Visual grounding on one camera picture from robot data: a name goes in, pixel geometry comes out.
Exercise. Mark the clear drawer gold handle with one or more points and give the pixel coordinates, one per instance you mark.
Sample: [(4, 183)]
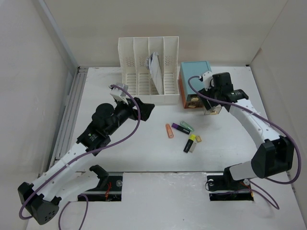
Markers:
[(213, 110)]

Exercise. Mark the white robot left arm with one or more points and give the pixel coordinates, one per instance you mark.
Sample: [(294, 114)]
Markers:
[(43, 197)]

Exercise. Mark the orange drawer box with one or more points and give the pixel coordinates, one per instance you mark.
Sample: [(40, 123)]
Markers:
[(191, 101)]

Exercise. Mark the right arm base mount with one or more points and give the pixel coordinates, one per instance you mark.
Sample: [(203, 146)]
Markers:
[(221, 190)]

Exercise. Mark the purple highlighter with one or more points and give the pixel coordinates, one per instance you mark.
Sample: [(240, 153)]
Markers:
[(180, 128)]

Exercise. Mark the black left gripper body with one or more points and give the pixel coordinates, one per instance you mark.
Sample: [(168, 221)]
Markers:
[(124, 111)]

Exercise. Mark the yellow highlighter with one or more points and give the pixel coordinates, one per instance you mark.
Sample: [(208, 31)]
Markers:
[(189, 143)]

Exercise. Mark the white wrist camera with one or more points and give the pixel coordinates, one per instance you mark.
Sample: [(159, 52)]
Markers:
[(119, 94), (207, 78)]

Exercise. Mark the aluminium rail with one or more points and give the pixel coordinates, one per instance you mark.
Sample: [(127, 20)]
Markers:
[(65, 133)]

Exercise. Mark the orange highlighter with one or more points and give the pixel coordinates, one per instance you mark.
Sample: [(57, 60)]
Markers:
[(169, 131)]

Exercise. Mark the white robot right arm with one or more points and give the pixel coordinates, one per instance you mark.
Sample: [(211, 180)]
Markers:
[(274, 153)]

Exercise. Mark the blue drawer box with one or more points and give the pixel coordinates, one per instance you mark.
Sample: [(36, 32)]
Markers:
[(190, 69)]

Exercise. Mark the green highlighter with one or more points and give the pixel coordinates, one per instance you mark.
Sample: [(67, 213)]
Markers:
[(187, 126)]

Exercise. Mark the white spiral notebook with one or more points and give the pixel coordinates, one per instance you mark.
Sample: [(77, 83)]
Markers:
[(156, 78)]

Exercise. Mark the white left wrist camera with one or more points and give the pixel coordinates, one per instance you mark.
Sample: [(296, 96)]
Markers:
[(119, 94)]

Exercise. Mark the small wooden stamp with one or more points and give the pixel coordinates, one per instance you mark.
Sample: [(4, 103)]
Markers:
[(198, 139)]

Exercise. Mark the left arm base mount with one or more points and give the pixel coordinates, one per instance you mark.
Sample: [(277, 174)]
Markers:
[(107, 186)]

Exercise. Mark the white plastic file organizer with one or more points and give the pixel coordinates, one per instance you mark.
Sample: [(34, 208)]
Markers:
[(133, 52)]

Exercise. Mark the grey eraser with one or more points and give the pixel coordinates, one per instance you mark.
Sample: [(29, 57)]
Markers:
[(193, 146)]

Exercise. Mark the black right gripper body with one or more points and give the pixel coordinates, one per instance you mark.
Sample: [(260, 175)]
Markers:
[(211, 93)]

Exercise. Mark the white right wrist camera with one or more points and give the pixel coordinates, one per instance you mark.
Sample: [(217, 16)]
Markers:
[(207, 78)]

